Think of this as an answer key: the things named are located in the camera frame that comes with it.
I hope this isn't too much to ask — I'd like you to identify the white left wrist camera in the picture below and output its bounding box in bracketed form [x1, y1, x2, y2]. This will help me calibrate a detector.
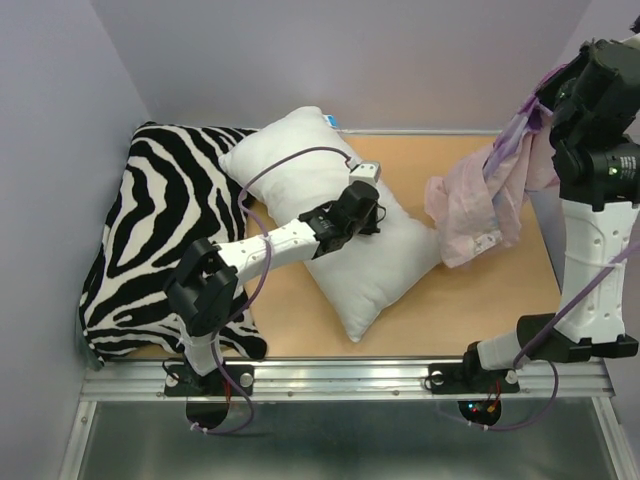
[347, 159, 381, 188]

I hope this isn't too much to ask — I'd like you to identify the pink printed pillowcase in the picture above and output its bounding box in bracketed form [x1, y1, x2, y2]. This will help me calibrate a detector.
[425, 94, 559, 268]

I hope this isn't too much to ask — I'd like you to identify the white pillow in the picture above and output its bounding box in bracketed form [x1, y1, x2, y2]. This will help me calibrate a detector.
[220, 106, 441, 342]

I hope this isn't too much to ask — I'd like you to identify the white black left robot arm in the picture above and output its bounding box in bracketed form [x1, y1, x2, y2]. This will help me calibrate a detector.
[164, 180, 379, 394]

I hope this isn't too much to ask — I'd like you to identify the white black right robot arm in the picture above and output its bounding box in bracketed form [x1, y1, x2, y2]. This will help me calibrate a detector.
[458, 35, 639, 390]

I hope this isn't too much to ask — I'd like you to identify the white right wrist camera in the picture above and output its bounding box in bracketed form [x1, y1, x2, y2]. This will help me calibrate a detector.
[622, 33, 640, 49]

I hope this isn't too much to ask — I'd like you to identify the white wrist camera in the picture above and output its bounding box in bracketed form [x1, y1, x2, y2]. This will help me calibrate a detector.
[347, 159, 381, 188]
[622, 33, 640, 49]

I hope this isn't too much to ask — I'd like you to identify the aluminium rear table rail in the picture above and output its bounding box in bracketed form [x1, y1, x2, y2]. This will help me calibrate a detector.
[339, 129, 500, 137]

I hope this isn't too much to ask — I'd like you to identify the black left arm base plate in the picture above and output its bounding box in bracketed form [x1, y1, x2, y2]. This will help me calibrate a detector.
[162, 362, 255, 397]

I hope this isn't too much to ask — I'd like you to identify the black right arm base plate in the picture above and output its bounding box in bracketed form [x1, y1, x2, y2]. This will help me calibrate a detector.
[424, 362, 520, 395]

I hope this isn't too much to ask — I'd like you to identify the aluminium front mounting rail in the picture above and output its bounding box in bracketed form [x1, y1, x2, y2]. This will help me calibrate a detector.
[79, 355, 616, 401]

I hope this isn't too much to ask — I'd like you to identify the blue white pillow label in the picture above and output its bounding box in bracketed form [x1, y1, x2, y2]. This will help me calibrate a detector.
[323, 115, 339, 129]

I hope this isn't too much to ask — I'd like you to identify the zebra striped pillow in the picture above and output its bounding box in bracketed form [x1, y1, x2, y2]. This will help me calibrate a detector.
[76, 122, 253, 370]

